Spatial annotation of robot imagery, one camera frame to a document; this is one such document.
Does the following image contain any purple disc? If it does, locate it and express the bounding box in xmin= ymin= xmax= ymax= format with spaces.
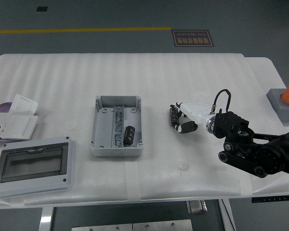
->
xmin=0 ymin=102 xmax=14 ymax=143

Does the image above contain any white table leg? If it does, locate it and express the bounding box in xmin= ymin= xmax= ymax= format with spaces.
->
xmin=218 ymin=198 xmax=236 ymax=231
xmin=38 ymin=206 xmax=55 ymax=231

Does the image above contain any white flat switch panel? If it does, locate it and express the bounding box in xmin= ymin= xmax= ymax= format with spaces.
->
xmin=4 ymin=114 xmax=39 ymax=141

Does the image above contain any black table control panel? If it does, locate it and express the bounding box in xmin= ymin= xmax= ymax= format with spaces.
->
xmin=251 ymin=195 xmax=289 ymax=204

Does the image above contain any grey open junction box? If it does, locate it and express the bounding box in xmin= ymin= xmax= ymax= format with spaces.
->
xmin=89 ymin=95 xmax=145 ymax=157

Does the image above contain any grey lid with clear window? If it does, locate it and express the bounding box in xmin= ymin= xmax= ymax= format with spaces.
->
xmin=0 ymin=136 xmax=76 ymax=199

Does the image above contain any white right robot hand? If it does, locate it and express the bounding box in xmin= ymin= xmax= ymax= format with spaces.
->
xmin=170 ymin=101 xmax=214 ymax=134

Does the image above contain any black floor sign orange text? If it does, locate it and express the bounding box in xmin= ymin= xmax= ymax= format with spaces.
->
xmin=171 ymin=29 xmax=215 ymax=48

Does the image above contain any grey metal plate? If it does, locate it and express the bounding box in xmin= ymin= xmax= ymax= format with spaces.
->
xmin=71 ymin=223 xmax=133 ymax=231
xmin=132 ymin=219 xmax=193 ymax=231

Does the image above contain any white foam mat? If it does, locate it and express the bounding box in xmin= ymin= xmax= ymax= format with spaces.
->
xmin=0 ymin=52 xmax=256 ymax=206

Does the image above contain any grey block base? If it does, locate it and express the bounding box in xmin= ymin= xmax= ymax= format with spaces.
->
xmin=266 ymin=88 xmax=289 ymax=126

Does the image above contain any metal mounting rail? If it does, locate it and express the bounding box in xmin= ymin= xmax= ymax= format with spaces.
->
xmin=110 ymin=105 xmax=125 ymax=148

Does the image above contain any white switch panel with frame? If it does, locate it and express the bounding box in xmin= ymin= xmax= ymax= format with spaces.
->
xmin=8 ymin=94 xmax=39 ymax=115

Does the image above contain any metal bracket under table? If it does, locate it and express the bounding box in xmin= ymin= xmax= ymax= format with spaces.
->
xmin=186 ymin=200 xmax=209 ymax=215

